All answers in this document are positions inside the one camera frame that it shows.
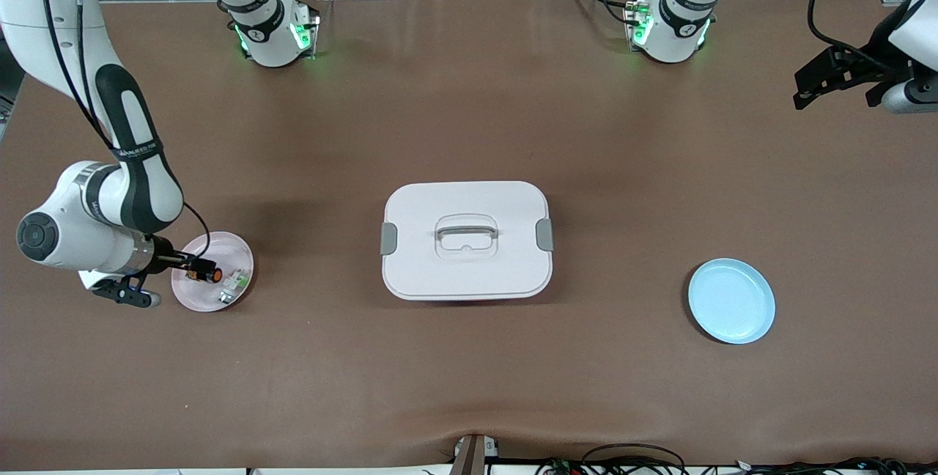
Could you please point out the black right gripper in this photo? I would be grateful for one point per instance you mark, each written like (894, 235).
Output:
(162, 253)

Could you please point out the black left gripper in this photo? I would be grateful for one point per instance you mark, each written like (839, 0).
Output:
(876, 63)

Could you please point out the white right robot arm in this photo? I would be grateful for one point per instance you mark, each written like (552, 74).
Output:
(80, 237)

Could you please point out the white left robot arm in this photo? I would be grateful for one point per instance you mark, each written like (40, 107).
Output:
(670, 35)

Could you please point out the white lidded storage box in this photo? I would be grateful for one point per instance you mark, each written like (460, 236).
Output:
(469, 273)

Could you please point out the light pink round plate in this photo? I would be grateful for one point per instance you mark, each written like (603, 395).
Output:
(201, 299)

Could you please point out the green white battery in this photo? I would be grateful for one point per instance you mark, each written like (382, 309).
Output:
(234, 284)

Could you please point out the light blue round plate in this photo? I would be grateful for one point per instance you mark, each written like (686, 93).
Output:
(731, 303)

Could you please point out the metal bracket at table edge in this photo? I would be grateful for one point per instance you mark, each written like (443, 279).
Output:
(473, 457)

